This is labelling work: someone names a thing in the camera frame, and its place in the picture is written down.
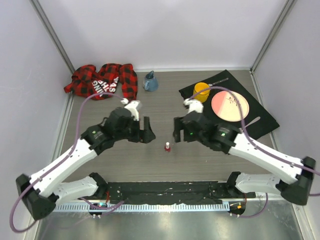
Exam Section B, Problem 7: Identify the red nail polish bottle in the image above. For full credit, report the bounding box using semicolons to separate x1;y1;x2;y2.
164;142;171;153

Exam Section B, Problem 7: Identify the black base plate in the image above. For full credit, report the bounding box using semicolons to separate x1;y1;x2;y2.
85;181;256;205

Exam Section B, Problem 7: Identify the dark handled knife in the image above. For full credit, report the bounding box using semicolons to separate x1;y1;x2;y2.
208;77;229;87

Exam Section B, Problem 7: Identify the silver fork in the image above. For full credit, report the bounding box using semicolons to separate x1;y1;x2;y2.
239;116;261;132

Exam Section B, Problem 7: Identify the blue ceramic jug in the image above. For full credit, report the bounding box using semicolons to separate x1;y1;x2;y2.
143;70;159;92

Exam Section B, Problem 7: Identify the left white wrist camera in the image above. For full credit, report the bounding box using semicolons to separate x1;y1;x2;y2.
120;98;142;121

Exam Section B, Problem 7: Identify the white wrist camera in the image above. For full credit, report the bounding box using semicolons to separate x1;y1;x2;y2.
183;98;204;114
120;98;142;121

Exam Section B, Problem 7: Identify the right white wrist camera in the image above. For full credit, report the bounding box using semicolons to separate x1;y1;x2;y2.
183;98;204;114

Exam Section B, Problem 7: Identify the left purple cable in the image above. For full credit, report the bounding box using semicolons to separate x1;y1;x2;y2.
9;92;126;234

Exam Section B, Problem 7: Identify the pink cream plate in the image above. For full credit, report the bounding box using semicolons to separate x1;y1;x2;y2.
211;90;250;122

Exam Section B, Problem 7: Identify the red black plaid shirt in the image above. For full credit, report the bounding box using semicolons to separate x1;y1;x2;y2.
64;63;138;101

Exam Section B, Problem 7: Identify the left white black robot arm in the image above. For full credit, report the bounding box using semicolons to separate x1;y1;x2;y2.
15;107;156;221

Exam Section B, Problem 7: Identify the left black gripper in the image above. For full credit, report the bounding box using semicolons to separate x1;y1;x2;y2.
115;116;156;144

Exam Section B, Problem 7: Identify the yellow mug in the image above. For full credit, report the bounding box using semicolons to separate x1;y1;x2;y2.
193;82;211;103

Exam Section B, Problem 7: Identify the black placemat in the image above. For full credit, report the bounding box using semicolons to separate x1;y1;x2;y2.
178;69;280;138

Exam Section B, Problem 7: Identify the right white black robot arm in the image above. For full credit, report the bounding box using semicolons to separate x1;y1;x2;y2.
173;111;316;206

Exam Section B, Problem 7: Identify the white cable duct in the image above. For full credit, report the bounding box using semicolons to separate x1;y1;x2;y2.
54;201;230;213

